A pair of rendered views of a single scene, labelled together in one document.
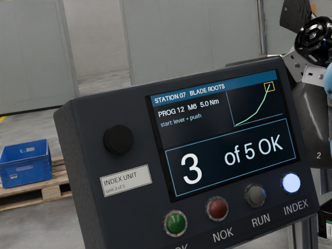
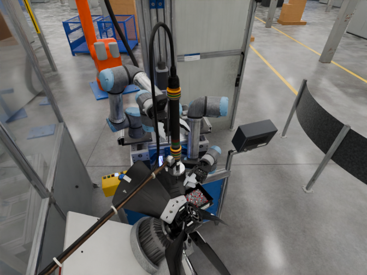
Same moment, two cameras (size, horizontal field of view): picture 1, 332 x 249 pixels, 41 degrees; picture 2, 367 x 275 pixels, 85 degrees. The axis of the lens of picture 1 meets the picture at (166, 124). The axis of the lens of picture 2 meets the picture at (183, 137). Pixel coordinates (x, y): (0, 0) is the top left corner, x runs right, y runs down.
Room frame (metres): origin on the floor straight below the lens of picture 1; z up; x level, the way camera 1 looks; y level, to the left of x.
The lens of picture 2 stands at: (1.68, -0.42, 2.07)
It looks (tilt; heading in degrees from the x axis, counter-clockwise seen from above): 39 degrees down; 185
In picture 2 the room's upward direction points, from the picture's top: straight up
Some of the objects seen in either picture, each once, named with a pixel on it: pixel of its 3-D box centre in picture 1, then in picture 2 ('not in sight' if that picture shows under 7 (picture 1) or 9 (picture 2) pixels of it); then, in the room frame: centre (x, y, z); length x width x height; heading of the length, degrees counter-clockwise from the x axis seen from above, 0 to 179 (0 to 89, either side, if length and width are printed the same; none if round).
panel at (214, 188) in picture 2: not in sight; (177, 213); (0.75, -0.56, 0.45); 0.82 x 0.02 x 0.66; 115
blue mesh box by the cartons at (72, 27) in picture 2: not in sight; (88, 34); (-5.31, -4.25, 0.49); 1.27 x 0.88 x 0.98; 6
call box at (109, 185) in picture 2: not in sight; (116, 184); (0.91, -0.92, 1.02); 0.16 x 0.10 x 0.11; 115
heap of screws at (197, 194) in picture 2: not in sight; (193, 201); (0.87, -0.43, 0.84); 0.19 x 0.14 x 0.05; 129
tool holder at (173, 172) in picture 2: not in sight; (174, 162); (1.12, -0.51, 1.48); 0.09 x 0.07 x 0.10; 150
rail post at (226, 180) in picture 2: not in sight; (220, 202); (0.57, -0.17, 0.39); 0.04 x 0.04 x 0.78; 25
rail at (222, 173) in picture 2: not in sight; (176, 186); (0.75, -0.56, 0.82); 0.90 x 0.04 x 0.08; 115
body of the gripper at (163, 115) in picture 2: not in sight; (160, 119); (1.01, -0.57, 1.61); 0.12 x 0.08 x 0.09; 35
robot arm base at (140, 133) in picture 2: not in sight; (136, 128); (0.40, -0.92, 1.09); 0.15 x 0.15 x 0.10
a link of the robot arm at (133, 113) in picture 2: not in sight; (133, 116); (0.40, -0.93, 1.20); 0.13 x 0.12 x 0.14; 132
